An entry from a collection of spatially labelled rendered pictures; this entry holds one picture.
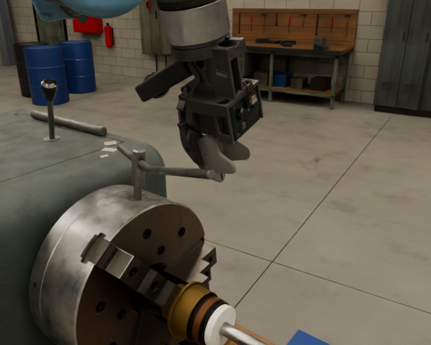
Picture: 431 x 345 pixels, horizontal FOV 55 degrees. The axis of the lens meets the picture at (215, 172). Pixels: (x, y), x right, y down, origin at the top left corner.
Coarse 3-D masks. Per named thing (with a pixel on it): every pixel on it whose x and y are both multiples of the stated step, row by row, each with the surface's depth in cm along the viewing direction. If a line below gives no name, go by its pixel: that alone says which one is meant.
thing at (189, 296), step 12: (192, 288) 66; (204, 288) 67; (180, 300) 65; (192, 300) 64; (204, 300) 65; (216, 300) 65; (168, 312) 64; (180, 312) 64; (192, 312) 63; (204, 312) 63; (168, 324) 65; (180, 324) 64; (192, 324) 63; (204, 324) 62; (180, 336) 68; (192, 336) 63; (204, 336) 62
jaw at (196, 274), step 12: (204, 240) 83; (192, 252) 78; (204, 252) 78; (156, 264) 75; (180, 264) 75; (192, 264) 75; (204, 264) 75; (168, 276) 74; (180, 276) 72; (192, 276) 72; (204, 276) 72
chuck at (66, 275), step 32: (128, 192) 73; (96, 224) 65; (128, 224) 64; (160, 224) 70; (192, 224) 78; (64, 256) 64; (160, 256) 72; (64, 288) 62; (96, 288) 62; (128, 288) 68; (64, 320) 62; (96, 320) 64; (128, 320) 70
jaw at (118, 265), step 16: (96, 240) 63; (96, 256) 62; (112, 256) 62; (128, 256) 61; (112, 272) 61; (128, 272) 61; (144, 272) 64; (144, 288) 62; (160, 288) 65; (176, 288) 65; (160, 304) 63
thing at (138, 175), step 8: (136, 152) 68; (144, 152) 68; (136, 160) 68; (144, 160) 69; (136, 168) 68; (136, 176) 69; (144, 176) 70; (136, 184) 69; (136, 192) 70; (136, 200) 70
